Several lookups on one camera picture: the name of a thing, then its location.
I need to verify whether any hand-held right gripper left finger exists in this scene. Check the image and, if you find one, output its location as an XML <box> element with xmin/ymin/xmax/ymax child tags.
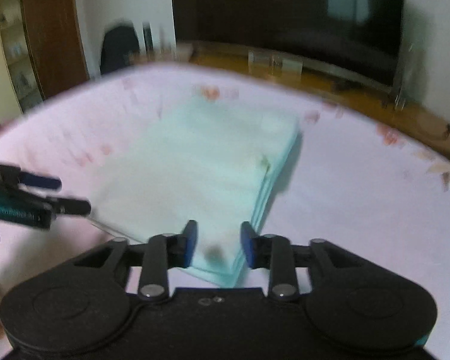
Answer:
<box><xmin>73</xmin><ymin>219</ymin><xmax>199</xmax><ymax>301</ymax></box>

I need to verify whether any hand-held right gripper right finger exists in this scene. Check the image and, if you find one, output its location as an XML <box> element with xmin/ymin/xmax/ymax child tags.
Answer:
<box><xmin>240</xmin><ymin>221</ymin><xmax>365</xmax><ymax>303</ymax></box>

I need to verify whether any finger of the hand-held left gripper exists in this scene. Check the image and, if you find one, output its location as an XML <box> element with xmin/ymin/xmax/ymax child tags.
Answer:
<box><xmin>20</xmin><ymin>172</ymin><xmax>63</xmax><ymax>191</ymax></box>
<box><xmin>46</xmin><ymin>196</ymin><xmax>92</xmax><ymax>217</ymax></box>

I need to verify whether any light green small garment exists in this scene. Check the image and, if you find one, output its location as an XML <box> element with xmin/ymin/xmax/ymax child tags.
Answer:
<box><xmin>88</xmin><ymin>95</ymin><xmax>303</xmax><ymax>290</ymax></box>

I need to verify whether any pink floral bedsheet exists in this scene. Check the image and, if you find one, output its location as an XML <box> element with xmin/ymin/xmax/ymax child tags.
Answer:
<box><xmin>0</xmin><ymin>62</ymin><xmax>450</xmax><ymax>360</ymax></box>

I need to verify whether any cream open shelf unit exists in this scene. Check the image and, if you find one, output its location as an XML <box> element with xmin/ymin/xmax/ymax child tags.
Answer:
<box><xmin>0</xmin><ymin>0</ymin><xmax>44</xmax><ymax>114</ymax></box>

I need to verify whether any brown wooden door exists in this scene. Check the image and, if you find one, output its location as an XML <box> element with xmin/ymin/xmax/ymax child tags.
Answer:
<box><xmin>20</xmin><ymin>0</ymin><xmax>90</xmax><ymax>99</ymax></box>

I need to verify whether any metal television stand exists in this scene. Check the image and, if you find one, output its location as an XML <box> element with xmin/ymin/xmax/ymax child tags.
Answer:
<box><xmin>247</xmin><ymin>43</ymin><xmax>411</xmax><ymax>111</ymax></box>

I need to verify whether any large dark television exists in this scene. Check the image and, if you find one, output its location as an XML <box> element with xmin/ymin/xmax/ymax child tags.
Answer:
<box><xmin>170</xmin><ymin>0</ymin><xmax>406</xmax><ymax>88</ymax></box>

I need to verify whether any brown wooden bed frame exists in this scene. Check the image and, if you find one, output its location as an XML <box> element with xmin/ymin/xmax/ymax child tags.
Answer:
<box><xmin>172</xmin><ymin>43</ymin><xmax>450</xmax><ymax>158</ymax></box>

